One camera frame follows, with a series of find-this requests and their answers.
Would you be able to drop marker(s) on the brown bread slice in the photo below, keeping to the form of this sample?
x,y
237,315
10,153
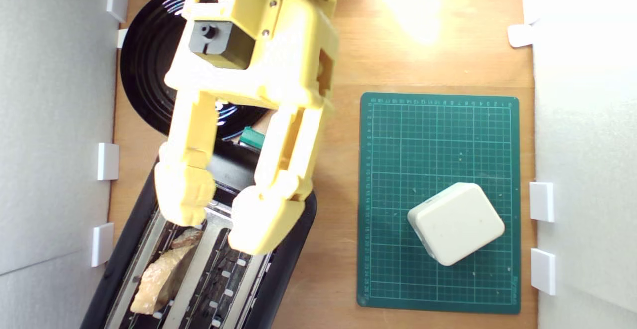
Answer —
x,y
159,279

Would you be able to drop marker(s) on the black two-slot toaster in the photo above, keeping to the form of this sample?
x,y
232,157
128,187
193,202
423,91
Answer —
x,y
273,279

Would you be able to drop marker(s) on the green toaster lever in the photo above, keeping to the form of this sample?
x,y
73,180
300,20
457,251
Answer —
x,y
251,137

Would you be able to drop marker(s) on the black plate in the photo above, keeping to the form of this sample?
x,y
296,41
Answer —
x,y
144,60

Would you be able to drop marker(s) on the green cutting mat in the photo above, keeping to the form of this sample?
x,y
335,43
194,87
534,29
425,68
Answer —
x,y
398,145

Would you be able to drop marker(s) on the white block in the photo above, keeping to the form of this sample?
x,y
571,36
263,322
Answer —
x,y
455,224

